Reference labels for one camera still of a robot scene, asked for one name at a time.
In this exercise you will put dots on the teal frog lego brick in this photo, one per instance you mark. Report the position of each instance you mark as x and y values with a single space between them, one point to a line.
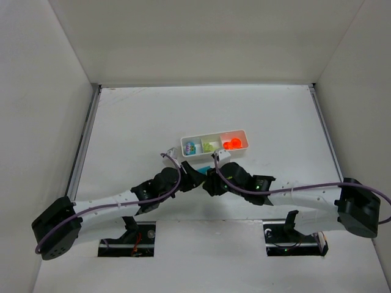
190 148

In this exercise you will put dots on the orange lego pieces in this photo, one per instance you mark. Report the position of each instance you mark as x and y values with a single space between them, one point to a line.
228 146

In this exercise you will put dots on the white divided plastic tray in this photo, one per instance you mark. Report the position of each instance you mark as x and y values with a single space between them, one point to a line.
216 139

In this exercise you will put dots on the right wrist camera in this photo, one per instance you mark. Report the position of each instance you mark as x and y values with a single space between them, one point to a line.
222 156

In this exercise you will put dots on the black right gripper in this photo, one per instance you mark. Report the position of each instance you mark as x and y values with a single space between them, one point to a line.
212 182

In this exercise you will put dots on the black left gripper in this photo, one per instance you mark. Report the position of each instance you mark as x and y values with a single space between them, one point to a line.
189 176

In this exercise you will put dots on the orange round lego dish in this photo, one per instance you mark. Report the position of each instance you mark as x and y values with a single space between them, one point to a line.
235 143

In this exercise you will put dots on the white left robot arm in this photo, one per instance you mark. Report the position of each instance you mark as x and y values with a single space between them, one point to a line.
60 226

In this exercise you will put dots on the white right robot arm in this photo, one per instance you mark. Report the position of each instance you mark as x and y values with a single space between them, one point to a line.
346 206

